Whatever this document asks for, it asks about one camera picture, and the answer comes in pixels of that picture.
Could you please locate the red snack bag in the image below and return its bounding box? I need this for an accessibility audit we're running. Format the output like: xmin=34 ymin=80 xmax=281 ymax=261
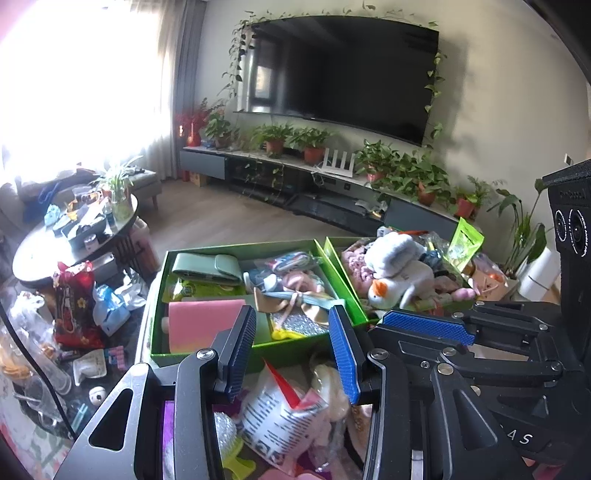
xmin=53 ymin=261 xmax=105 ymax=350

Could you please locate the white wifi router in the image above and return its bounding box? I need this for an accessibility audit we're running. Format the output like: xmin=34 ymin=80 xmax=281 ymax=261
xmin=321 ymin=148 xmax=356 ymax=178

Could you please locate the printed plastic packet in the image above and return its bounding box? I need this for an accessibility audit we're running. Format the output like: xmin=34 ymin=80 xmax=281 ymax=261
xmin=238 ymin=364 xmax=331 ymax=475

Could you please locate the pink foam sheet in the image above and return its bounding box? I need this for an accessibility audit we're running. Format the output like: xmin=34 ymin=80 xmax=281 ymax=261
xmin=168 ymin=299 xmax=245 ymax=354

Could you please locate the white floor planter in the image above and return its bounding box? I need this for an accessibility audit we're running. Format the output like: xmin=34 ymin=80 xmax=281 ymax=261
xmin=517 ymin=247 xmax=560 ymax=302

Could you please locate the left green cardboard box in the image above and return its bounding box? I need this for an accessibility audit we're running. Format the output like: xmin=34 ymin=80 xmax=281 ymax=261
xmin=149 ymin=237 xmax=371 ymax=370

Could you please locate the large black wall television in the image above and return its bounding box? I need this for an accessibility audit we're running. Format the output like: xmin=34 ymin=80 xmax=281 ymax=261
xmin=236 ymin=15 xmax=439 ymax=145

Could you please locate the green cardboard box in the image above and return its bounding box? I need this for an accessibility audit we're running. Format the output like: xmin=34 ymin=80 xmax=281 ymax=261
xmin=322 ymin=227 xmax=478 ymax=324
xmin=149 ymin=237 xmax=371 ymax=370

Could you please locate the green snack packet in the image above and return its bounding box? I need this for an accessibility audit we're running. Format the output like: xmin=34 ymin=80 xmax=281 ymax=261
xmin=446 ymin=218 xmax=485 ymax=272

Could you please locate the white plush duck toy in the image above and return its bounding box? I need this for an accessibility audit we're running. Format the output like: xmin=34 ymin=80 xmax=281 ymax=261
xmin=365 ymin=232 xmax=435 ymax=310

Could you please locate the green handled scrub brush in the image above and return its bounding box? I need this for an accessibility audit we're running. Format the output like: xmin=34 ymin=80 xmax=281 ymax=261
xmin=214 ymin=412 xmax=256 ymax=479

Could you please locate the round black coffee table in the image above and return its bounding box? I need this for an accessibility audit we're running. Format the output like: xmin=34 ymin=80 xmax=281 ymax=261
xmin=11 ymin=191 xmax=139 ymax=285

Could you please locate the potted plant red pot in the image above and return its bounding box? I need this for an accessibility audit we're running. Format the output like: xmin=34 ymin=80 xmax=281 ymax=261
xmin=288 ymin=127 xmax=332 ymax=166

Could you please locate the right green cardboard box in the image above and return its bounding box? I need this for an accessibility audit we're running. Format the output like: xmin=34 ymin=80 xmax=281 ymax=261
xmin=322 ymin=227 xmax=478 ymax=324

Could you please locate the green fabric pouch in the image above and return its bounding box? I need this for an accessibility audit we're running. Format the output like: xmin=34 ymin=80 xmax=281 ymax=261
xmin=172 ymin=253 xmax=242 ymax=286

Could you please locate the long dark tv cabinet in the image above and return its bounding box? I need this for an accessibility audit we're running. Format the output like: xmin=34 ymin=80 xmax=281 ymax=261
xmin=179 ymin=147 xmax=458 ymax=240

